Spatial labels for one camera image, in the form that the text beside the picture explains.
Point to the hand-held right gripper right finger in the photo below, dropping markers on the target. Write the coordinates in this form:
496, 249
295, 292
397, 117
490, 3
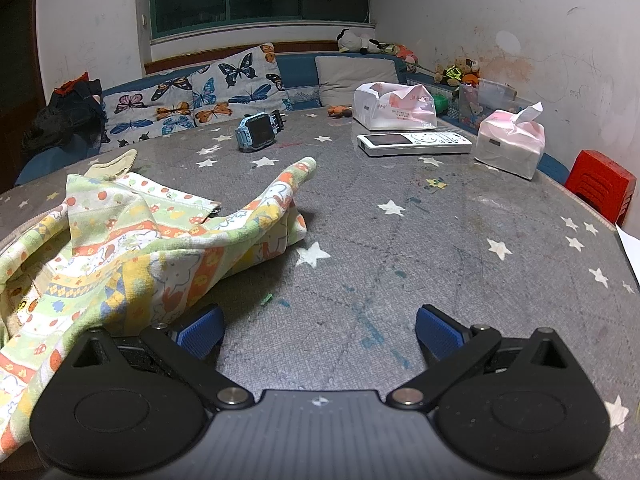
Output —
440, 332

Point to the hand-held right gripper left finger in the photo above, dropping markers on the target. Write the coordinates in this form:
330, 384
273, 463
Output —
202, 331

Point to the printed children's pajama top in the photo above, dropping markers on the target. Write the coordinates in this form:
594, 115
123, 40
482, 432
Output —
150, 240

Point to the pile of dark clothes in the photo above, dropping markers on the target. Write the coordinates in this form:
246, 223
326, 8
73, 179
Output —
65, 120

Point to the white remote control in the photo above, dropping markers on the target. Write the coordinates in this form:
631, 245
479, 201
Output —
415, 143

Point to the tall pink tissue pack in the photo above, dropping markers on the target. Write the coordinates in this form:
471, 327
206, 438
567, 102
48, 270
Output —
507, 145

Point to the blue children's smart watch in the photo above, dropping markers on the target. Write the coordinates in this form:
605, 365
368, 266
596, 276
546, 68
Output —
252, 132

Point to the white paper sheet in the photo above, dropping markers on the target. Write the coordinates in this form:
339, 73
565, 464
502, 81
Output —
629, 252

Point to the red plastic stool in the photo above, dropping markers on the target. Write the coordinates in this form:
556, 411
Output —
602, 180

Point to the flat white tissue pack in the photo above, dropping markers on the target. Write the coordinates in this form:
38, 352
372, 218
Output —
390, 107

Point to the butterfly print pillow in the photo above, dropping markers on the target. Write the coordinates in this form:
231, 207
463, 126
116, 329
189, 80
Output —
240, 80
150, 105

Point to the clear plastic storage box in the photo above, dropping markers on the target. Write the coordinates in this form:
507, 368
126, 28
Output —
487, 100

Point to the small orange toy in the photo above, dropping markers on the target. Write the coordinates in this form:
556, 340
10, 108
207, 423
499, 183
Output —
340, 111

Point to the pile of small plush toys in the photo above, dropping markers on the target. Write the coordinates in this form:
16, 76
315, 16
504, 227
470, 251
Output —
457, 71

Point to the beige pillow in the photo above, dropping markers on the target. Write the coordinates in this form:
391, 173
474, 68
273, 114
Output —
350, 77

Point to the blue bench sofa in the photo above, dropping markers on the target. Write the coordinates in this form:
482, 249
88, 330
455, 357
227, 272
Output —
300, 70

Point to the pink orange plush toy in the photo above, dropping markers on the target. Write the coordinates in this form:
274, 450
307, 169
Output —
406, 52

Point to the black and white plush toy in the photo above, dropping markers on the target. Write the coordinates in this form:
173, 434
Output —
357, 40

